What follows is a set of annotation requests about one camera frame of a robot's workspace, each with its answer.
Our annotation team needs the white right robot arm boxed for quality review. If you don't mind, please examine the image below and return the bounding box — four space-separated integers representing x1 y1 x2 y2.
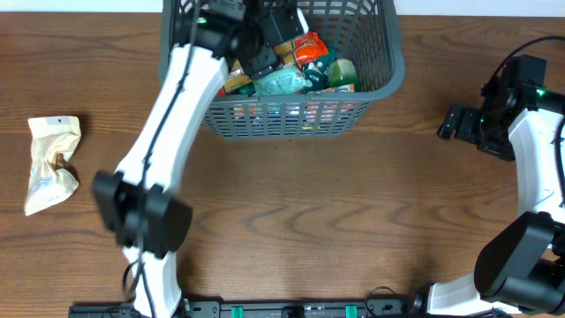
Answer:
218 48 564 317

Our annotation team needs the green coffee sachet bag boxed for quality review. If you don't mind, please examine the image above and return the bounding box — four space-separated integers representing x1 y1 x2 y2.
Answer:
240 46 341 96

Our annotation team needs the colourful tissue multipack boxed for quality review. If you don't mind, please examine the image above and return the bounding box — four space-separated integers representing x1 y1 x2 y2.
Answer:
319 84 355 93

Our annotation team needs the grey plastic lattice basket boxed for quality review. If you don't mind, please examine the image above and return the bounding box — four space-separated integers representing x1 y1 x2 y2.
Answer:
152 1 405 140

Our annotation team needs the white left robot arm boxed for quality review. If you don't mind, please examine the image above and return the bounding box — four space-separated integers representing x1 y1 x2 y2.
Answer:
93 0 309 317

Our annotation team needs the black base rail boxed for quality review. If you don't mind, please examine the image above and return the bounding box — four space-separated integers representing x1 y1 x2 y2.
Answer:
68 285 426 318

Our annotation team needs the green lid jar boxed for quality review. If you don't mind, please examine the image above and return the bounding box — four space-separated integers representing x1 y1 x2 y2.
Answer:
328 58 361 92

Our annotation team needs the red spaghetti packet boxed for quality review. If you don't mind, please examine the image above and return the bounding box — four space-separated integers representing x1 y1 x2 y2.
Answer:
217 32 328 96

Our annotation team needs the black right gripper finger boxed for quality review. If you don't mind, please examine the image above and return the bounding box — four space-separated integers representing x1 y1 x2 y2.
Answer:
436 106 463 141
455 108 481 145

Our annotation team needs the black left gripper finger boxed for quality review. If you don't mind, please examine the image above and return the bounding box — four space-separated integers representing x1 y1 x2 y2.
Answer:
240 44 284 80
258 7 309 46

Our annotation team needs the mint green snack packet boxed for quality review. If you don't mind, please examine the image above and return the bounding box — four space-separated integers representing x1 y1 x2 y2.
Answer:
253 65 313 95

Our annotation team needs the beige paper snack bag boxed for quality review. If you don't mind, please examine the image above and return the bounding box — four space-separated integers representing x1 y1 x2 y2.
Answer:
24 116 81 216

